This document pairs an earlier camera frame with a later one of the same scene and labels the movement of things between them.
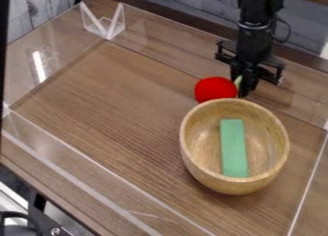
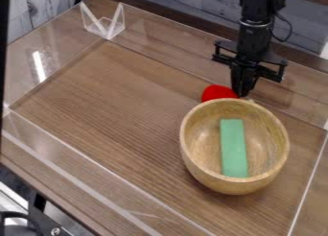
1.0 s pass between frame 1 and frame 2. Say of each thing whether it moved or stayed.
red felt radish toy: moved
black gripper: stayed
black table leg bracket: stayed
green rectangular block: stayed
